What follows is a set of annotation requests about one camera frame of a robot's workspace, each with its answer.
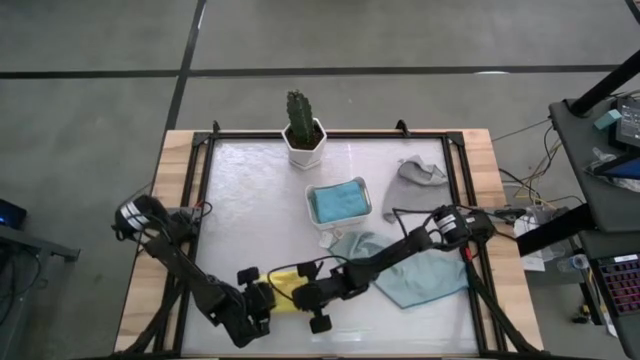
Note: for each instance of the blue-lit black device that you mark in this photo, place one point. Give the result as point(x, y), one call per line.
point(10, 215)

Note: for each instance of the grey side table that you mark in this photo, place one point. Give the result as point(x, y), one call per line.
point(30, 240)

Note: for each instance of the white hexagonal plant pot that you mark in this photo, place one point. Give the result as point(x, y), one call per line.
point(305, 157)

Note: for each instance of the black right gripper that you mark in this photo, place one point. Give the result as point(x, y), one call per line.
point(312, 295)

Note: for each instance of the yellow microfiber towel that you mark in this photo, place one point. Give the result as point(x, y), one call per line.
point(286, 302)

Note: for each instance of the bright blue microfiber towel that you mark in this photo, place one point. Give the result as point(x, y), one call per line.
point(340, 202)

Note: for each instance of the green cactus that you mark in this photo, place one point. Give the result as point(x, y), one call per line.
point(300, 117)

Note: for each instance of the black aluminium station frame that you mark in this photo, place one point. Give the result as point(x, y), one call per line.
point(375, 134)

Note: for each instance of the black screen device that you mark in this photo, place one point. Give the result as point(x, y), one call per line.
point(630, 125)

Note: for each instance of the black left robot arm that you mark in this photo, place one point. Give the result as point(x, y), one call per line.
point(170, 255)

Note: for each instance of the white plastic bin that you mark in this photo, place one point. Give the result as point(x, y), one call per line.
point(337, 226)

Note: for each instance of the white papers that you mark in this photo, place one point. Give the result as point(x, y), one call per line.
point(532, 260)

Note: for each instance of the clear plastic bottle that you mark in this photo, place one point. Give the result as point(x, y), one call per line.
point(575, 262)

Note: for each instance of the white handwritten paper label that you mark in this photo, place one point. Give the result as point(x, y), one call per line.
point(326, 240)

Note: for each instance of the grey cart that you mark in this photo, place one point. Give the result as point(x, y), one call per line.
point(575, 145)

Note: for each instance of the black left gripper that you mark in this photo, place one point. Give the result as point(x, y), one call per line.
point(250, 310)

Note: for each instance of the clear plastic bag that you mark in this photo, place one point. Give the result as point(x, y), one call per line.
point(600, 160)

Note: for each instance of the keyboard with colourful keys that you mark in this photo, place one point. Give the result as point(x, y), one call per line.
point(622, 285)

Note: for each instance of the small teal box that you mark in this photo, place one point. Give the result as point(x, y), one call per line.
point(607, 120)

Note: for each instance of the black slanted post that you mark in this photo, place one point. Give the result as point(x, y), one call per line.
point(605, 85)

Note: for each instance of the black crossbar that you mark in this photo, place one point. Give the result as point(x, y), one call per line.
point(550, 232)

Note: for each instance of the grey microfiber towel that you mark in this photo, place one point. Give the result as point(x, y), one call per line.
point(415, 195)

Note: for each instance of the pale teal microfiber towel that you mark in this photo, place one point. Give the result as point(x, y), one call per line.
point(425, 280)

